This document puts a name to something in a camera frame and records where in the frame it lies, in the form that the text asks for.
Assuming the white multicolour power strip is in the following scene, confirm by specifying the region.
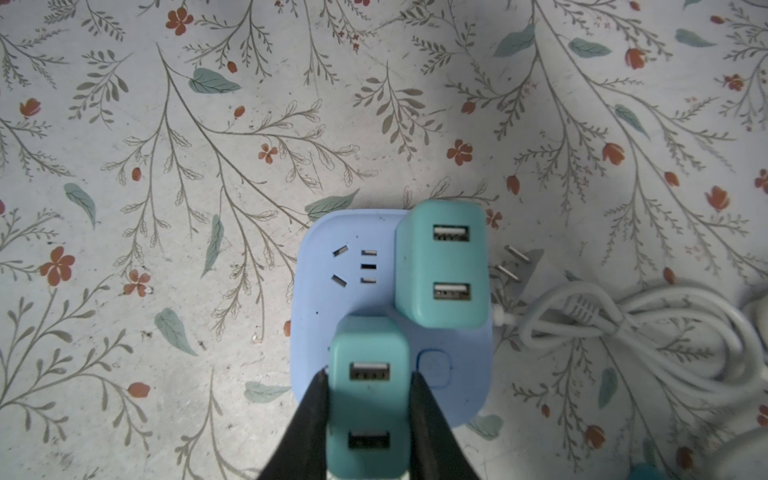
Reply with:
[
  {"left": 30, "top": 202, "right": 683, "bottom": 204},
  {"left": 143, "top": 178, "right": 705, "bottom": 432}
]
[{"left": 703, "top": 296, "right": 767, "bottom": 479}]

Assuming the white coiled power cable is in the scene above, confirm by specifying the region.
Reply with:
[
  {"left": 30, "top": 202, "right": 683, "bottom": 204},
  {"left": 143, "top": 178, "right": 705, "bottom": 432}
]
[{"left": 491, "top": 244, "right": 768, "bottom": 397}]

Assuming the teal power strip with USB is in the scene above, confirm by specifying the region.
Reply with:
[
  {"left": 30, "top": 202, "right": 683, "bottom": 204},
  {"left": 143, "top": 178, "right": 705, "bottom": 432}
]
[{"left": 627, "top": 463, "right": 668, "bottom": 480}]

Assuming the teal charger cube front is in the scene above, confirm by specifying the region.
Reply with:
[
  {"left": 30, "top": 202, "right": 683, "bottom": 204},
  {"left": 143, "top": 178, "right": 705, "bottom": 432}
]
[{"left": 326, "top": 316, "right": 411, "bottom": 479}]

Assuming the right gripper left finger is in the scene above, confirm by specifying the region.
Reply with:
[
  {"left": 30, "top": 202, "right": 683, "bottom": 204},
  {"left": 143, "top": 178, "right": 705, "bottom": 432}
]
[{"left": 258, "top": 369, "right": 329, "bottom": 480}]

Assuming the light blue square power socket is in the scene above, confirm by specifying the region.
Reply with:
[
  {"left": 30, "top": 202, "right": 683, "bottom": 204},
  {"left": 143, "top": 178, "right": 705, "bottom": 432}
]
[{"left": 290, "top": 209, "right": 493, "bottom": 427}]

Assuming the teal charger cube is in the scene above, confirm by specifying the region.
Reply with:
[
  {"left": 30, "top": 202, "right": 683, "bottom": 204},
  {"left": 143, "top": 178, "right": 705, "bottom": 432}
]
[
  {"left": 326, "top": 316, "right": 411, "bottom": 479},
  {"left": 395, "top": 200, "right": 491, "bottom": 330}
]

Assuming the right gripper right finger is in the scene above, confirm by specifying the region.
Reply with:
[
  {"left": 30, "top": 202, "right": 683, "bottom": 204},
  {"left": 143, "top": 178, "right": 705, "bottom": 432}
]
[{"left": 409, "top": 372, "right": 479, "bottom": 480}]

